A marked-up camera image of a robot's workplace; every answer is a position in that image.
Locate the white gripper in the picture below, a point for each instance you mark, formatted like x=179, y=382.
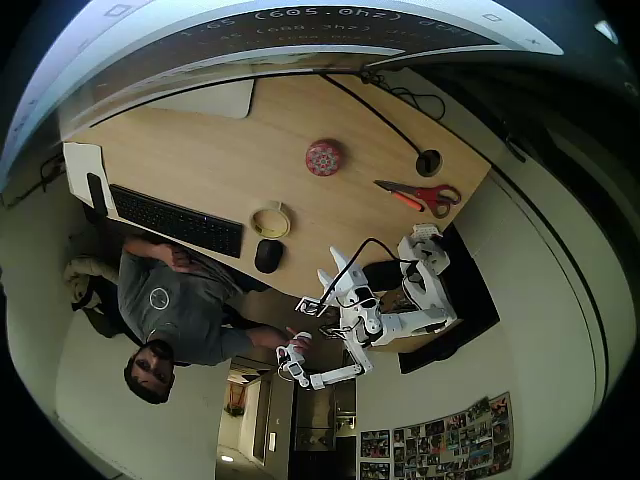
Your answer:
x=348, y=280

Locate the beige roll of tape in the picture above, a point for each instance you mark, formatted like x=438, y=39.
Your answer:
x=270, y=205

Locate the white leader arm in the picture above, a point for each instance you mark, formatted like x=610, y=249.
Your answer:
x=335, y=375

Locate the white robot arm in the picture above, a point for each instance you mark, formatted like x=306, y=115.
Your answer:
x=425, y=295

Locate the person's right forearm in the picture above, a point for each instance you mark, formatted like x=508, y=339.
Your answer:
x=255, y=339

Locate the person's left forearm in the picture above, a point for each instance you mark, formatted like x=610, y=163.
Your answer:
x=145, y=247

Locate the person's right hand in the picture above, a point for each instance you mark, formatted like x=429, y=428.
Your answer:
x=299, y=341

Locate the person's left hand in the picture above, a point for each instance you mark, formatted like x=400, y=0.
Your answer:
x=176, y=257

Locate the black computer mouse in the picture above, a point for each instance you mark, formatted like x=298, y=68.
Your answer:
x=269, y=256

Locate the orange pen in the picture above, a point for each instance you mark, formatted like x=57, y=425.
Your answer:
x=410, y=202

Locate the red patterned ball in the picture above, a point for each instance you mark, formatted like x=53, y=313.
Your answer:
x=324, y=157

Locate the black desk side cabinet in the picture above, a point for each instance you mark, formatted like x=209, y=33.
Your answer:
x=475, y=310

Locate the black keyboard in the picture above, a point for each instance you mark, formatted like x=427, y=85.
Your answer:
x=175, y=220

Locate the man in grey sweater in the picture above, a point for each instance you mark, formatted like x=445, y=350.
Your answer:
x=170, y=305

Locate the small photo sheet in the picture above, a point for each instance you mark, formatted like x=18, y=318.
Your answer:
x=375, y=471
x=375, y=444

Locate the large photo collage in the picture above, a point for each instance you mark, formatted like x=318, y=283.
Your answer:
x=460, y=440

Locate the black chair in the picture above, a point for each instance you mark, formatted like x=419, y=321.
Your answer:
x=102, y=315

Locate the beige jacket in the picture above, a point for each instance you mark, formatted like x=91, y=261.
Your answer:
x=85, y=272

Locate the black smartphone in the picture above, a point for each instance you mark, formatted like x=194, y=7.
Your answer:
x=95, y=192

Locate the white paper sheet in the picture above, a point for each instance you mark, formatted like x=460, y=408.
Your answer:
x=80, y=162

